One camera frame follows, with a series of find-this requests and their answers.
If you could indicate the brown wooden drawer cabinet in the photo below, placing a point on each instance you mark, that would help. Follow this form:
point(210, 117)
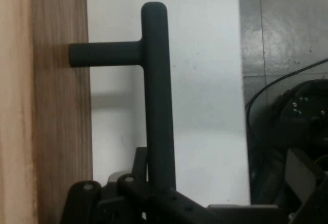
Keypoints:
point(15, 93)

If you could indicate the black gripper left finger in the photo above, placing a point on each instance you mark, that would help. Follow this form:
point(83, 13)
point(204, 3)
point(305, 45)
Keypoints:
point(84, 203)

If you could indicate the black round device on floor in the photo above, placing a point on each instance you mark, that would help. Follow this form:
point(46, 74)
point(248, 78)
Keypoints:
point(294, 121)

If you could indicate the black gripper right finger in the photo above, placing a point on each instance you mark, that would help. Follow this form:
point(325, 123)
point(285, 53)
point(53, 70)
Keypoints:
point(179, 211)

